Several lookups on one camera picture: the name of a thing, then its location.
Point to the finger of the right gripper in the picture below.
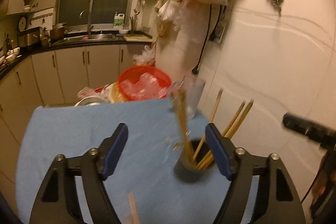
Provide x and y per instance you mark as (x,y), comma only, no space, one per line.
(324,136)

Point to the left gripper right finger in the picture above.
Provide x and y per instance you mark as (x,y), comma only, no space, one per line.
(260,187)

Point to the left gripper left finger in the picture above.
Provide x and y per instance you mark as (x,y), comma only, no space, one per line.
(57,200)

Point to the kitchen cabinets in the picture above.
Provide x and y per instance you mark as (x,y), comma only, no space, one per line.
(55,77)

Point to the person right hand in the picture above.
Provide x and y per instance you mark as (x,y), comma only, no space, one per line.
(324,186)

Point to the black utensil holder cup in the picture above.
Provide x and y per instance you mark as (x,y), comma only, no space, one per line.
(186,172)

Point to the clear glass pitcher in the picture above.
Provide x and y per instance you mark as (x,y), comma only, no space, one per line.
(194,87)

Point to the red plastic basket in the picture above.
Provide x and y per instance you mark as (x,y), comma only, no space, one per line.
(143,83)

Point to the cooking pot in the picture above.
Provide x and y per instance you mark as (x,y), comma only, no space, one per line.
(57,32)

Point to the green detergent bottle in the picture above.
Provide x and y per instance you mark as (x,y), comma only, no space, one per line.
(119,20)

